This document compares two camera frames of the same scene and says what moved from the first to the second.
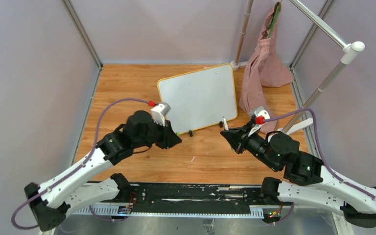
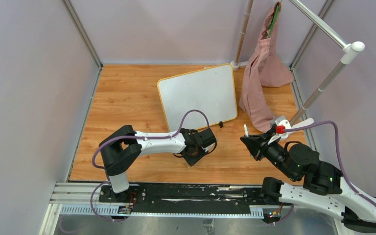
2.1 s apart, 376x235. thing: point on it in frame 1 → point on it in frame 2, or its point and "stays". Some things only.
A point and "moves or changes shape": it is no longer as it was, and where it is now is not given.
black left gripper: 169,138 → 192,161
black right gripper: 238,137 → 257,144
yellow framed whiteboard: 199,99 stays
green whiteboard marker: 226,128 moves or changes shape
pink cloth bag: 266,67 stays
